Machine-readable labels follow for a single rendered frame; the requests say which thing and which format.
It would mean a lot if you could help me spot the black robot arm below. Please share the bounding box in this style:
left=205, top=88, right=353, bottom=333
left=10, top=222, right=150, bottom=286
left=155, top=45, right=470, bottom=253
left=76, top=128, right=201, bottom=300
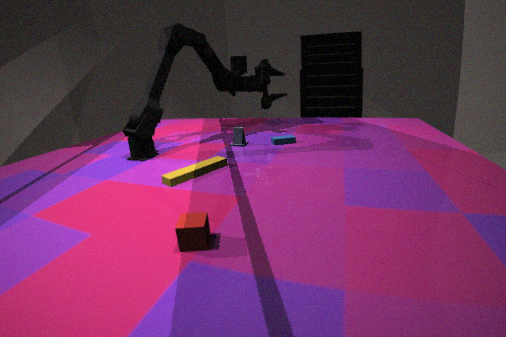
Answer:
left=122, top=23, right=271, bottom=162

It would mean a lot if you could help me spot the yellow bar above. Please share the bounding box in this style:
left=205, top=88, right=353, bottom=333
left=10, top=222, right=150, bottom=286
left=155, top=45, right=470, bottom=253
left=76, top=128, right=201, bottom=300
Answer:
left=161, top=156, right=227, bottom=187

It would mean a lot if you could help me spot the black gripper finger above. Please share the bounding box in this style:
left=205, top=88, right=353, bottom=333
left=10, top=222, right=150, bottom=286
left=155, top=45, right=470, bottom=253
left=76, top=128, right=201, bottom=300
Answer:
left=271, top=93, right=287, bottom=102
left=269, top=64, right=285, bottom=76

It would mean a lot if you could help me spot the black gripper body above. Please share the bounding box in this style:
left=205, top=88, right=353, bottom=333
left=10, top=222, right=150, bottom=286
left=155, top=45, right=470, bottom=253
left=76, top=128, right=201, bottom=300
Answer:
left=247, top=59, right=272, bottom=109

